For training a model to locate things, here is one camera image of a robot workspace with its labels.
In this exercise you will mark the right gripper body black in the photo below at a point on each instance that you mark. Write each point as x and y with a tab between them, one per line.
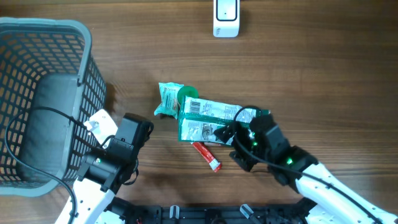
248	142

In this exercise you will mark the green 3M gloves package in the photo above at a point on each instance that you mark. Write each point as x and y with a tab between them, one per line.
199	118

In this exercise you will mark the long red snack stick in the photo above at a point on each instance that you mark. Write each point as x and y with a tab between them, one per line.
207	155

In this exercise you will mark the green lid white jar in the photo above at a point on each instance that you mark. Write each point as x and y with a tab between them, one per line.
189	91

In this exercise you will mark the teal white tissue packet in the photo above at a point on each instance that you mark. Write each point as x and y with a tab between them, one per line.
169	99

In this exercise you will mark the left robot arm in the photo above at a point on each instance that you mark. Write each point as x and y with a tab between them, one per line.
105	168

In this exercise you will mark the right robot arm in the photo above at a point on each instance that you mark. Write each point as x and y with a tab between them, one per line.
262	141

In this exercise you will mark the white barcode scanner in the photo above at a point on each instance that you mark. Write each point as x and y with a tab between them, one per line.
226	18

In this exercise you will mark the grey plastic shopping basket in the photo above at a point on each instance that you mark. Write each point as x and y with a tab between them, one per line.
50	85

